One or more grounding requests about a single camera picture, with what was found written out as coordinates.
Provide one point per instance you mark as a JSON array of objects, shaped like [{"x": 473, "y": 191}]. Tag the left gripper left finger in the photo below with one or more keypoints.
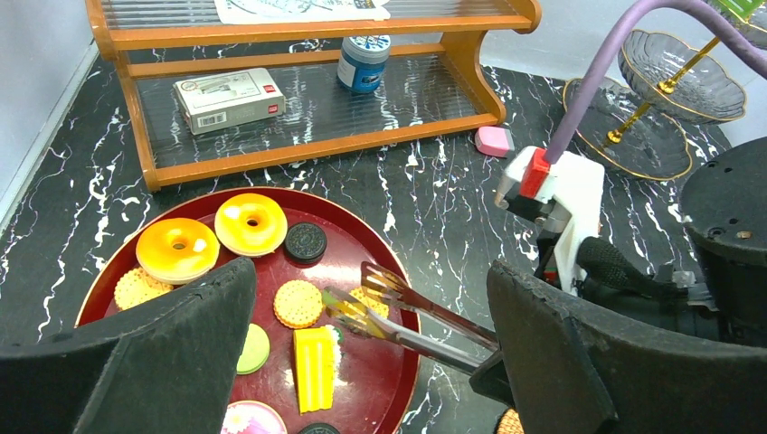
[{"x": 165, "y": 366}]

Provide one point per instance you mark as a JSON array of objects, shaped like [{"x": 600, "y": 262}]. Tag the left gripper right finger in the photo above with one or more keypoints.
[{"x": 575, "y": 367}]

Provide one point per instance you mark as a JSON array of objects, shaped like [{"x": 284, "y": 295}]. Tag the dark red round tray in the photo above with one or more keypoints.
[{"x": 376, "y": 379}]

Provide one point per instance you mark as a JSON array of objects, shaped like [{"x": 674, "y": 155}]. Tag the round biscuit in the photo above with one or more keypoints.
[
  {"x": 298, "y": 304},
  {"x": 137, "y": 287},
  {"x": 371, "y": 299}
]

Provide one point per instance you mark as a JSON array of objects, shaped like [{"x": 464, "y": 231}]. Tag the yellow cake slice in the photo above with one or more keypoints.
[{"x": 317, "y": 358}]

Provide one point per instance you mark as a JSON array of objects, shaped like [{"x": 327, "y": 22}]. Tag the black sandwich cookie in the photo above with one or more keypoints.
[
  {"x": 319, "y": 428},
  {"x": 305, "y": 243}
]

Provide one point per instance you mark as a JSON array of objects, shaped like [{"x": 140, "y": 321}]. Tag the metal tongs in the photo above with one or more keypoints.
[{"x": 403, "y": 325}]

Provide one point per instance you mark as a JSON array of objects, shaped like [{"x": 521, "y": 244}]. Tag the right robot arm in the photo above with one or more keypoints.
[{"x": 723, "y": 208}]

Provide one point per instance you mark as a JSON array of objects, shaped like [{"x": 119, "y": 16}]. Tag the green macaron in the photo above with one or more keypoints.
[{"x": 255, "y": 351}]

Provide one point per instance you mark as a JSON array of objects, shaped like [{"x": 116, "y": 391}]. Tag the pink donut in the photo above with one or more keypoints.
[{"x": 252, "y": 417}]

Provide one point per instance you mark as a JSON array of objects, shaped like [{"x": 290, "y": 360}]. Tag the orange donut left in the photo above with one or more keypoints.
[{"x": 177, "y": 251}]

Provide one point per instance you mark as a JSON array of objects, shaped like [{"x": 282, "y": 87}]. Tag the orange donut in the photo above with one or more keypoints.
[
  {"x": 250, "y": 224},
  {"x": 177, "y": 251}
]

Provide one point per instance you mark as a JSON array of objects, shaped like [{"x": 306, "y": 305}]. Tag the near woven coaster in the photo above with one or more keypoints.
[{"x": 509, "y": 423}]

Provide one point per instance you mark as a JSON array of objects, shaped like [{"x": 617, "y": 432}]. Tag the orange donut right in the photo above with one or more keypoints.
[{"x": 250, "y": 224}]

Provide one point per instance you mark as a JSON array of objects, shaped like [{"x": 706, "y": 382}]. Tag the glass three-tier dessert stand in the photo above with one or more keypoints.
[{"x": 637, "y": 127}]

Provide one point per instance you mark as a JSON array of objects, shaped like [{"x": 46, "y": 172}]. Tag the small white box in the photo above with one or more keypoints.
[{"x": 229, "y": 99}]

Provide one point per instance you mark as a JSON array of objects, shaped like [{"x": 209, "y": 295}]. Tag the wooden three-tier shelf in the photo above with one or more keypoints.
[{"x": 428, "y": 89}]

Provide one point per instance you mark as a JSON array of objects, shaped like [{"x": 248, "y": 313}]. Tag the pink eraser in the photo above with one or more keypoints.
[{"x": 494, "y": 141}]

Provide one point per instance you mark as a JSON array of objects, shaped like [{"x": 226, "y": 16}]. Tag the blue jar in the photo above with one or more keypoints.
[{"x": 362, "y": 62}]

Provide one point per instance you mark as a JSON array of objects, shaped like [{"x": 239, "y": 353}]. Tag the white flat package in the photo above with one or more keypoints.
[{"x": 298, "y": 11}]

